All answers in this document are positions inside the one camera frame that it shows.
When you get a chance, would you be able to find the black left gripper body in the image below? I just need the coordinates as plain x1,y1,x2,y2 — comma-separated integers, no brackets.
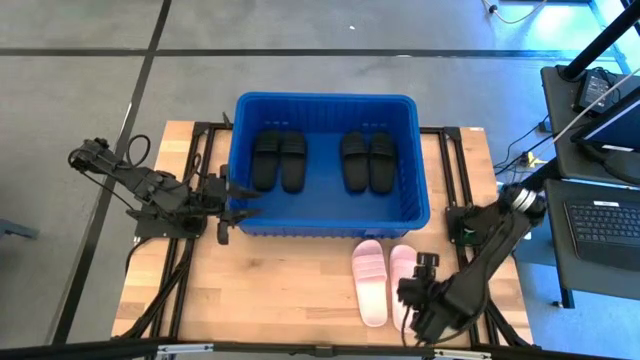
199,164,232,246

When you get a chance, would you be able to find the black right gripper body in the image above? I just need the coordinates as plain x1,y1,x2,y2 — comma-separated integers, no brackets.
412,253,454,346

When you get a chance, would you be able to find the pink slide sandal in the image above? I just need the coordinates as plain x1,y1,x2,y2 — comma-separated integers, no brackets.
389,244,419,334
350,238,390,329

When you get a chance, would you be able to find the black slide sandal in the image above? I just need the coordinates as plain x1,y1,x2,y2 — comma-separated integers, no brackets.
340,130,372,194
251,130,282,193
279,130,308,195
368,131,399,196

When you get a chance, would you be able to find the blue plastic bin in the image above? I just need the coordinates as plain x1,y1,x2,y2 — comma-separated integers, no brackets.
228,91,432,239

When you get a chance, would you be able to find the black computer cart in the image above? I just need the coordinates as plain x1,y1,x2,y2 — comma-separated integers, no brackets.
512,64,640,309

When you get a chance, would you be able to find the black laptop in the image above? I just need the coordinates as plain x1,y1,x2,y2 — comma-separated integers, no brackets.
563,198,640,274

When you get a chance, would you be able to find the grey metal foot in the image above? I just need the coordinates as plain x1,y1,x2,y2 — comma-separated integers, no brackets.
0,218,40,241

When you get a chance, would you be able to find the black flat monitor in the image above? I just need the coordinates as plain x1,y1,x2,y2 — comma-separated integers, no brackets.
569,84,640,186

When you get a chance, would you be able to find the black power adaptor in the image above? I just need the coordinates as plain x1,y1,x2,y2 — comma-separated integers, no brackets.
573,68,615,115

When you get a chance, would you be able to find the black metal pole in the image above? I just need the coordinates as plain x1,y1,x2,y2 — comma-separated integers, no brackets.
558,0,640,82

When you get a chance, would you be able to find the black aluminium table frame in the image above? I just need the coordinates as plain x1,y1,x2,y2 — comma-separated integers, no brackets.
147,112,236,341
418,125,534,349

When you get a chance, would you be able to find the black cable bundle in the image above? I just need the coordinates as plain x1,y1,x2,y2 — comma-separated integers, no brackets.
112,237,196,342

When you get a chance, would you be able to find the black overhead frame bar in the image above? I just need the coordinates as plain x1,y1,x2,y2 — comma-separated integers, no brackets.
0,337,640,360

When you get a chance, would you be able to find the yellow extension cable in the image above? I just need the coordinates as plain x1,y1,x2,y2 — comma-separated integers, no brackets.
480,0,549,25

